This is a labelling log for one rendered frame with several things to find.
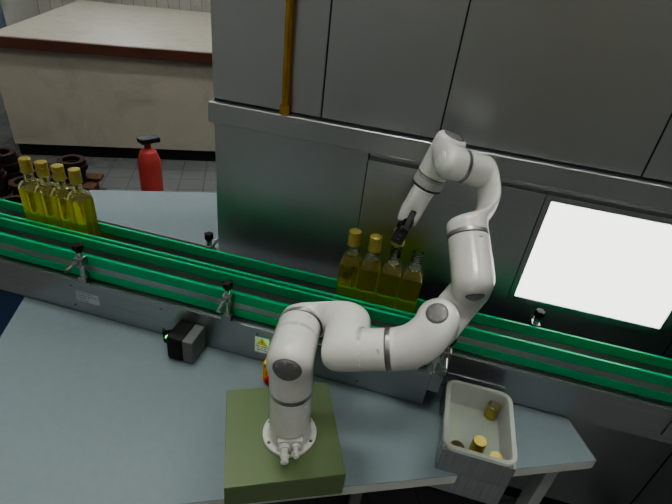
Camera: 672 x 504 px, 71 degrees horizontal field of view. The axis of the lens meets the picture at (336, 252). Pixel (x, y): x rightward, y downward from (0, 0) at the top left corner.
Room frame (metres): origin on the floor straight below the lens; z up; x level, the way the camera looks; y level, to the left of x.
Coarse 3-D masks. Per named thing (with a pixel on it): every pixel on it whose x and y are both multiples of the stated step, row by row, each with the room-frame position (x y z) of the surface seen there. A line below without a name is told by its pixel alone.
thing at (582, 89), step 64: (256, 0) 1.30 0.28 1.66; (320, 0) 1.27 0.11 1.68; (384, 0) 1.24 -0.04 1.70; (448, 0) 1.22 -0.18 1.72; (512, 0) 1.19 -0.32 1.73; (576, 0) 1.17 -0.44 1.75; (640, 0) 1.15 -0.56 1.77; (256, 64) 1.30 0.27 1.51; (320, 64) 1.27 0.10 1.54; (384, 64) 1.24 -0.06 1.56; (448, 64) 1.21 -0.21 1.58; (512, 64) 1.18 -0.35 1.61; (576, 64) 1.16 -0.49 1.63; (640, 64) 1.14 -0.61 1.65; (256, 128) 1.28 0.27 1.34; (320, 128) 1.24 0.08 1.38; (384, 128) 1.23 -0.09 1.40; (448, 128) 1.20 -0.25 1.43; (512, 128) 1.18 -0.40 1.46; (576, 128) 1.15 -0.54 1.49; (640, 128) 1.13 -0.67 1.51; (256, 192) 1.30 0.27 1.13; (320, 192) 1.26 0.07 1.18; (576, 192) 1.12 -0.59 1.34; (640, 192) 1.09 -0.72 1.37; (256, 256) 1.30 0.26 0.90; (320, 256) 1.26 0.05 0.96; (512, 320) 1.14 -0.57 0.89; (576, 320) 1.11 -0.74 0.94
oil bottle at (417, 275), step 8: (408, 264) 1.07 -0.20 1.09; (408, 272) 1.04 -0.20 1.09; (416, 272) 1.04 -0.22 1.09; (408, 280) 1.03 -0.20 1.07; (416, 280) 1.02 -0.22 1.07; (400, 288) 1.03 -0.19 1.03; (408, 288) 1.03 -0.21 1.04; (416, 288) 1.02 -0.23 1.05; (400, 296) 1.03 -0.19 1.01; (408, 296) 1.03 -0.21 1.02; (416, 296) 1.02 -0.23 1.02; (400, 304) 1.03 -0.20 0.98; (408, 304) 1.03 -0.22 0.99; (416, 304) 1.03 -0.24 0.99
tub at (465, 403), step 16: (448, 384) 0.89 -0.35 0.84; (464, 384) 0.90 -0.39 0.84; (448, 400) 0.84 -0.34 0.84; (464, 400) 0.89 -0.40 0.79; (480, 400) 0.89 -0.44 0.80; (496, 400) 0.88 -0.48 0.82; (448, 416) 0.79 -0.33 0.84; (464, 416) 0.85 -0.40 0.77; (480, 416) 0.86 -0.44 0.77; (512, 416) 0.81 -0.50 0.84; (448, 432) 0.74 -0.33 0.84; (464, 432) 0.80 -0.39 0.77; (480, 432) 0.81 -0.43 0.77; (496, 432) 0.81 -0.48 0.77; (512, 432) 0.76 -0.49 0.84; (448, 448) 0.70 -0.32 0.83; (464, 448) 0.70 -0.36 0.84; (496, 448) 0.76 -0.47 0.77; (512, 448) 0.72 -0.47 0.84; (512, 464) 0.67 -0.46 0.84
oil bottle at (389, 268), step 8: (384, 264) 1.06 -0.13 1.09; (392, 264) 1.06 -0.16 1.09; (400, 264) 1.07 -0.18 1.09; (384, 272) 1.05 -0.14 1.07; (392, 272) 1.04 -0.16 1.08; (400, 272) 1.04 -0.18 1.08; (384, 280) 1.05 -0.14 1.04; (392, 280) 1.04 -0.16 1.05; (384, 288) 1.04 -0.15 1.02; (392, 288) 1.04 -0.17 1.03; (376, 296) 1.05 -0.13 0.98; (384, 296) 1.04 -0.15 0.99; (392, 296) 1.04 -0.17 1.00; (384, 304) 1.04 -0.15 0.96; (392, 304) 1.04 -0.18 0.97
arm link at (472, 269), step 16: (448, 240) 0.84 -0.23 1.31; (464, 240) 0.81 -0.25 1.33; (480, 240) 0.81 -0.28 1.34; (464, 256) 0.78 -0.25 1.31; (480, 256) 0.78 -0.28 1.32; (464, 272) 0.76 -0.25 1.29; (480, 272) 0.75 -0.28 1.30; (448, 288) 0.83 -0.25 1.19; (464, 288) 0.74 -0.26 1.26; (480, 288) 0.74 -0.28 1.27; (464, 304) 0.78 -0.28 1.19; (480, 304) 0.78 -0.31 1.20; (464, 320) 0.77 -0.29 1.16
